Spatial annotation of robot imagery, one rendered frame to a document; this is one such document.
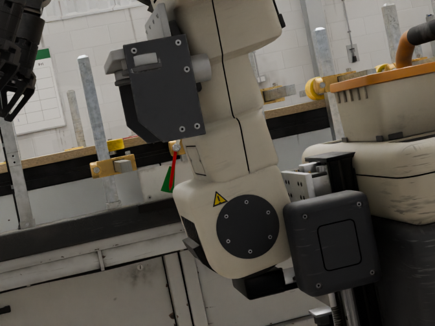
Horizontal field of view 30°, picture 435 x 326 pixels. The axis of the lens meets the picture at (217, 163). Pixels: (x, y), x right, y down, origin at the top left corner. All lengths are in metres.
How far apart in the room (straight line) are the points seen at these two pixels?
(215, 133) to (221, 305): 1.58
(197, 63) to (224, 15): 0.11
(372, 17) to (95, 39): 3.46
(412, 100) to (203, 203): 0.39
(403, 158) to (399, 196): 0.06
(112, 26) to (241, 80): 8.43
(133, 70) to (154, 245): 1.32
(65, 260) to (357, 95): 1.32
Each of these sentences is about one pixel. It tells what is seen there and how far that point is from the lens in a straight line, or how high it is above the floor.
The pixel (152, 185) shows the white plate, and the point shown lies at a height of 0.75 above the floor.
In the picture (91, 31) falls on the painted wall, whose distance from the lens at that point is 9.74.
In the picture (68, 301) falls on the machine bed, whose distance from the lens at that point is 2.77.
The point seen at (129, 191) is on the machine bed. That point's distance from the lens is 2.70.
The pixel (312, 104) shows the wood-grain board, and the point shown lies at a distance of 2.82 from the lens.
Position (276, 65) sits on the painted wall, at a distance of 10.05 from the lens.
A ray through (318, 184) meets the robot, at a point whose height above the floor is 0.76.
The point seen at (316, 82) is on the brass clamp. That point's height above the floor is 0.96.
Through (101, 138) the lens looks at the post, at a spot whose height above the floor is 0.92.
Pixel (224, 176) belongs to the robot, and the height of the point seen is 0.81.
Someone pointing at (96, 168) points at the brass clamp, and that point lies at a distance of 2.46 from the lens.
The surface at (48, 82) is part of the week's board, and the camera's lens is 9.64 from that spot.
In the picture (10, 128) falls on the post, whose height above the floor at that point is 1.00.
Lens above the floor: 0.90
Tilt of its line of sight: 3 degrees down
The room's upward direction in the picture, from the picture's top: 11 degrees counter-clockwise
